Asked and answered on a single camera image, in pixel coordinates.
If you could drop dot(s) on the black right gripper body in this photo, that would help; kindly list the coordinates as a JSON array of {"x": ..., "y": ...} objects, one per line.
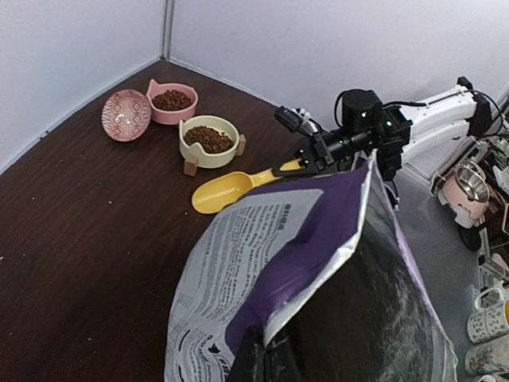
[{"x": 321, "y": 156}]

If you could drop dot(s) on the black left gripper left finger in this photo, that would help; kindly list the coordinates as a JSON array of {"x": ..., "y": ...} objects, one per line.
[{"x": 249, "y": 364}]

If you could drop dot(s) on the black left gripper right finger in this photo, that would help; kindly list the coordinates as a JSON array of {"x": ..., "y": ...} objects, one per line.
[{"x": 280, "y": 364}]

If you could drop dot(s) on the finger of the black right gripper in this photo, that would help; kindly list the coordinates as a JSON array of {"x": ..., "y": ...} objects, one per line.
[
  {"x": 297, "y": 175},
  {"x": 297, "y": 162}
]

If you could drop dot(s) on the yellow plastic food scoop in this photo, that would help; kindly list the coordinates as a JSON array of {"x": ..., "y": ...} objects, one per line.
[{"x": 214, "y": 195}]

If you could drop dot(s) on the purple pet food bag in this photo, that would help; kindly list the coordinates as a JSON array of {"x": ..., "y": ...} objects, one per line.
[{"x": 321, "y": 263}]

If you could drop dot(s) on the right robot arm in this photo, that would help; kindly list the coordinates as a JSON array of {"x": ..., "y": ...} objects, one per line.
[{"x": 396, "y": 131}]

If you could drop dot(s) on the cream cat-ear pet bowl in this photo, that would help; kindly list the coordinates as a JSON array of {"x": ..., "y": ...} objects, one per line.
[{"x": 215, "y": 122}]

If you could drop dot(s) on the pink steel-lined pet bowl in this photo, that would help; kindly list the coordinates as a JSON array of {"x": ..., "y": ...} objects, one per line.
[{"x": 466, "y": 192}]

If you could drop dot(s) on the pink cat-ear pet bowl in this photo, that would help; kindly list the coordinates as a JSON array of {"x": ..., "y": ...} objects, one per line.
[{"x": 170, "y": 118}]

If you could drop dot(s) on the brown kibble in cream bowl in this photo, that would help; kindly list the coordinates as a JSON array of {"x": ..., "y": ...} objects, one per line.
[{"x": 212, "y": 141}]

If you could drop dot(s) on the wooden stand under cream bowl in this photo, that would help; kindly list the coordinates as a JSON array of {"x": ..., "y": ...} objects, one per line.
[{"x": 191, "y": 167}]

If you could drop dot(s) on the brown kibble in pink bowl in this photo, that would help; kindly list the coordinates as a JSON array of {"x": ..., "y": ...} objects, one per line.
[{"x": 172, "y": 100}]

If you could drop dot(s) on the red patterned ceramic bowl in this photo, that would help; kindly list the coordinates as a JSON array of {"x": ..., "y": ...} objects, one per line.
[{"x": 126, "y": 115}]

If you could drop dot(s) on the floral ceramic mug upper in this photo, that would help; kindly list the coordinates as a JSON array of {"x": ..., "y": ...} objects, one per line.
[{"x": 489, "y": 322}]

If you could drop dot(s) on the floral ceramic mug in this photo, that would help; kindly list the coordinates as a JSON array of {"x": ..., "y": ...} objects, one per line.
[
  {"x": 489, "y": 322},
  {"x": 487, "y": 359}
]

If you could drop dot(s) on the floral ceramic mug lower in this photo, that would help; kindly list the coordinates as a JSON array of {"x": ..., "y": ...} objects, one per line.
[{"x": 487, "y": 359}]

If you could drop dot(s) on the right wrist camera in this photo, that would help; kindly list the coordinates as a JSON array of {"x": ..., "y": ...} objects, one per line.
[{"x": 297, "y": 120}]

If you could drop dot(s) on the aluminium corner post right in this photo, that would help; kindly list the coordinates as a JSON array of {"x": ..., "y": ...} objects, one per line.
[{"x": 166, "y": 29}]

